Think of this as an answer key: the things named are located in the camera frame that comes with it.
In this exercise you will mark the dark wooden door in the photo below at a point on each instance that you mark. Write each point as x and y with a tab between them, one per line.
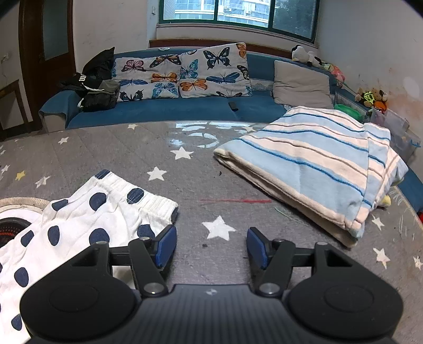
46	50

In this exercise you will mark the window with green frame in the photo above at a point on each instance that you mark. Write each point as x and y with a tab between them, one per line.
294	18

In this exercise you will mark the right butterfly print cushion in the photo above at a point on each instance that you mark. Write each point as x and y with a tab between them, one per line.
215	71

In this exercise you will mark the blue striped folded blanket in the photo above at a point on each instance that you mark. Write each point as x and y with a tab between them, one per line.
327	165

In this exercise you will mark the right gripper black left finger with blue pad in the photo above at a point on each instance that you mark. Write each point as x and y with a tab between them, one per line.
148	257

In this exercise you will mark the white navy polka dot garment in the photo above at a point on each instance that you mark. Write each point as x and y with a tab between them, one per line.
106	208

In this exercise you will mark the black clothes pile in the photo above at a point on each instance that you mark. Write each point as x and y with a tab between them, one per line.
95	85

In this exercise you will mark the green bowl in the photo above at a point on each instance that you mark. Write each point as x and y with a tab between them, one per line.
349	111

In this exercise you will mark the black white plush toy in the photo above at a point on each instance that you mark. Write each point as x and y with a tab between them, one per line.
299	54

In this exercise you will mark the left butterfly print cushion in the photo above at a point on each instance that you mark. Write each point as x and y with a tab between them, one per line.
147	78

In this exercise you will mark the grey plain cushion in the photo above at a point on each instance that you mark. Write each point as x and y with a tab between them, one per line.
299	86

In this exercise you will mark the brown plush toys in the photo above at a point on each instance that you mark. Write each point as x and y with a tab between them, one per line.
372	98

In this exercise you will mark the pink plush toy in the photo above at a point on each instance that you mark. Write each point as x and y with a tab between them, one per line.
337	73

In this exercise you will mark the black remote control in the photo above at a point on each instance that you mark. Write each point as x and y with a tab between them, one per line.
233	106

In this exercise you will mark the round induction cooktop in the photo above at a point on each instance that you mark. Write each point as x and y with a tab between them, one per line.
17	213

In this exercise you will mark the blue sofa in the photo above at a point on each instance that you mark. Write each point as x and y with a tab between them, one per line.
61	112

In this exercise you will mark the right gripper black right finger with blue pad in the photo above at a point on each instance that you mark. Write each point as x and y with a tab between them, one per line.
275	259

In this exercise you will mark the clear plastic storage box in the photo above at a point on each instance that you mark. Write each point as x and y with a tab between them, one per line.
403	140

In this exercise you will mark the dark wooden side table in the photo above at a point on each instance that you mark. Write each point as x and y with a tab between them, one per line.
13	112

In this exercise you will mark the butterfly print cushion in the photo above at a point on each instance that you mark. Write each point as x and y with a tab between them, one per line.
147	78
215	71

